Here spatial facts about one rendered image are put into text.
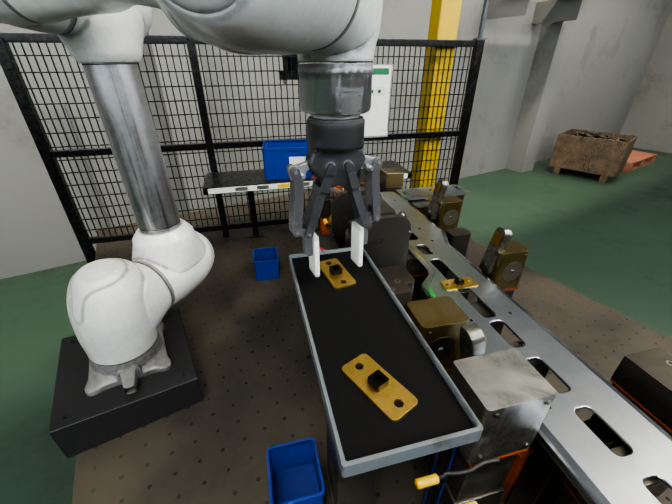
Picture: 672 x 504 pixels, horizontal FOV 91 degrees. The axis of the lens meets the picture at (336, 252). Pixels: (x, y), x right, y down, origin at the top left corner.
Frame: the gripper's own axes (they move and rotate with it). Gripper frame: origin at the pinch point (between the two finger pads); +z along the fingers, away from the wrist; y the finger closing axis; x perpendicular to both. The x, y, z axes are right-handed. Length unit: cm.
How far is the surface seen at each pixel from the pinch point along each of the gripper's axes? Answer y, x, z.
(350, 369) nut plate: -6.4, -18.8, 3.9
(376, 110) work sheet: 66, 104, -7
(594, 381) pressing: 36.4, -24.8, 20.3
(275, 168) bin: 13, 94, 12
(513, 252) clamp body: 52, 7, 16
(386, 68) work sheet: 69, 103, -24
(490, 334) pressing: 28.9, -9.6, 20.3
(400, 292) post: 12.0, -1.9, 10.2
